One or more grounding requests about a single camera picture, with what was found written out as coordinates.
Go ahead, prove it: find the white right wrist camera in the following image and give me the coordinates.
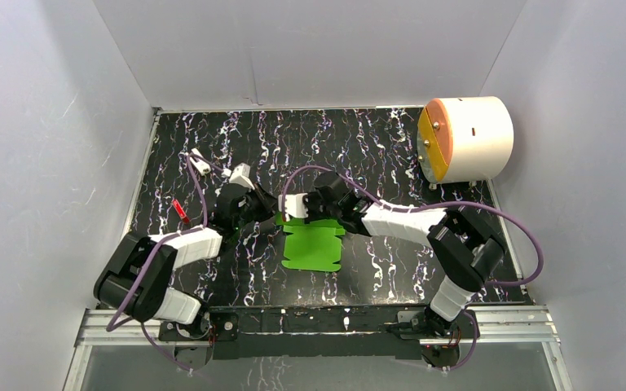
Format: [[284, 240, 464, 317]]
[[277, 193, 308, 219]]

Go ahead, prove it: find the small white plastic clip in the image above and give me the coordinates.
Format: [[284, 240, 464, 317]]
[[189, 148, 213, 176]]

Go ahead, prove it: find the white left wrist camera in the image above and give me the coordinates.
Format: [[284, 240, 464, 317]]
[[222, 163, 255, 190]]

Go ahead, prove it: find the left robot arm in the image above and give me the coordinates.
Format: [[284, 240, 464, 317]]
[[93, 184, 277, 339]]

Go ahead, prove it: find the small red marker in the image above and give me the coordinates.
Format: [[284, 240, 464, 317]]
[[172, 199, 191, 224]]

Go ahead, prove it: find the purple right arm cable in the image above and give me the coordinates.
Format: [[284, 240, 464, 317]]
[[281, 165, 544, 373]]

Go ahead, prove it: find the white cylinder with coloured face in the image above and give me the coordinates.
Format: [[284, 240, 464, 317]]
[[417, 96, 514, 184]]

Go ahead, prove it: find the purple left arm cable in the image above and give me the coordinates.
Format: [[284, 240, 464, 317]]
[[105, 153, 233, 373]]

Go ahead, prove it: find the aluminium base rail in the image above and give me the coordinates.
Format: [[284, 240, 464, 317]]
[[76, 305, 560, 346]]

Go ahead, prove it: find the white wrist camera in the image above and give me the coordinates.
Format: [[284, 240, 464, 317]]
[[277, 193, 308, 219], [222, 163, 255, 190]]

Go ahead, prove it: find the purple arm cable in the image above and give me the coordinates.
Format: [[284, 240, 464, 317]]
[[105, 153, 233, 373], [281, 165, 544, 373]]

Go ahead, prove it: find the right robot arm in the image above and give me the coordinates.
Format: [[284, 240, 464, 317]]
[[283, 172, 506, 337]]

